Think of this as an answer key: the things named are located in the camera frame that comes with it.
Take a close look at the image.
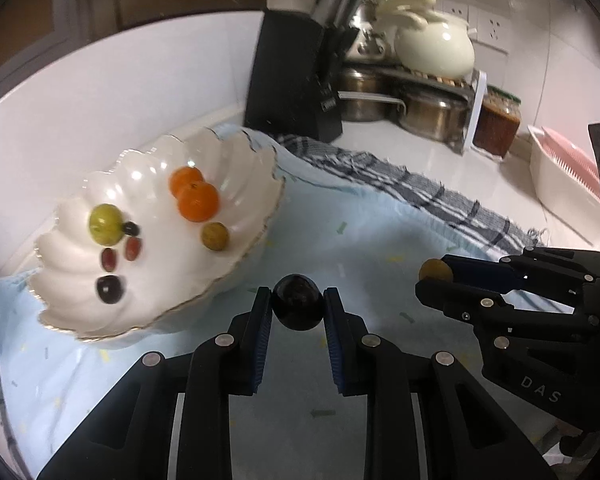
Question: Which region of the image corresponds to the yellow-brown longan fruit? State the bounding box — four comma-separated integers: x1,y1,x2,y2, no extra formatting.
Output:
418,259,453,283

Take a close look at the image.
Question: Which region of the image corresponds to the dark round plum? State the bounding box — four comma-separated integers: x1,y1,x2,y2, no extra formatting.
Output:
96,274,124,304

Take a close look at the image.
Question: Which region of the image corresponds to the red grape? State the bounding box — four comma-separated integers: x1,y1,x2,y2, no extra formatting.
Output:
124,236,143,261
100,247,118,273

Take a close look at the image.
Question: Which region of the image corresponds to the brown longan fruit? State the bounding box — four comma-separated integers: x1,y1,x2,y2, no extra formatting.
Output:
200,222,230,252

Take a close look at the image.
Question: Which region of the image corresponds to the small dark grape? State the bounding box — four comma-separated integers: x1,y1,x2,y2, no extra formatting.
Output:
122,221,140,237

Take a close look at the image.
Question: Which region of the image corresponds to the green apple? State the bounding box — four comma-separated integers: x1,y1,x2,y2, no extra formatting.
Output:
88,204,123,247

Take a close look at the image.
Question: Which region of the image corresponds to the large orange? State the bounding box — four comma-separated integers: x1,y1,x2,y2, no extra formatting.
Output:
178,181,221,222

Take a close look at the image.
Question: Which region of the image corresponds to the grey checked cloth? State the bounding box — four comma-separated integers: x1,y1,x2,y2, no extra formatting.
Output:
241,127,549,261

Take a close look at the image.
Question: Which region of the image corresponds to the white pink dish rack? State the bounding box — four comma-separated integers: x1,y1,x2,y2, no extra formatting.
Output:
528,126,600,244

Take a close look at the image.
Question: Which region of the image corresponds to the light blue patterned cloth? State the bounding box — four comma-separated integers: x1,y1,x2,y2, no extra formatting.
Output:
0,121,577,480

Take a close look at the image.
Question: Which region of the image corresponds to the red grape in bowl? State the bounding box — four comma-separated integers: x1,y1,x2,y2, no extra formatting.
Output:
100,247,118,273

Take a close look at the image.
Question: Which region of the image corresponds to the white scalloped ceramic bowl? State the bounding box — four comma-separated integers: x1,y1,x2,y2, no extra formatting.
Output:
28,129,285,346

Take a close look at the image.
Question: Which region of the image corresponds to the glass jar brown sauce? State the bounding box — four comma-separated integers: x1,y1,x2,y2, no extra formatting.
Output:
474,84,521,159

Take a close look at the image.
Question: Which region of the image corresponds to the steel pot lower right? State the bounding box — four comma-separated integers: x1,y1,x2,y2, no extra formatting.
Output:
396,86,469,143

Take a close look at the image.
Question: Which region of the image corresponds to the white metal pot rack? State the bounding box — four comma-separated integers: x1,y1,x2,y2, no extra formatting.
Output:
337,64,486,154

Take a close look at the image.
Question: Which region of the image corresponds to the small tangerine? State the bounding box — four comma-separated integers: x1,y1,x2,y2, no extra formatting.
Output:
169,166,204,198

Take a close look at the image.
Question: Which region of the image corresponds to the steel pot on rack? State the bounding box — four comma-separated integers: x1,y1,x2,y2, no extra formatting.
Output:
337,67,406,122

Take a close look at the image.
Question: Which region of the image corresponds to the cream ceramic pot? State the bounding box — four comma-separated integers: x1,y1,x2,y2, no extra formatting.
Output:
376,0,475,79

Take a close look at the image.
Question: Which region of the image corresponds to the black knife block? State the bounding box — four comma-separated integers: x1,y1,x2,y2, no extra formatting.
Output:
244,10,358,143

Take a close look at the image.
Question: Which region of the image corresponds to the steel pot with lid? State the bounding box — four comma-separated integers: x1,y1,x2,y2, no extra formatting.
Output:
344,0,392,66

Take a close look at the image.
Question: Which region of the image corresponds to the white wall socket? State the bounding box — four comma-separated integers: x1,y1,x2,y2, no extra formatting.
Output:
437,0,512,53

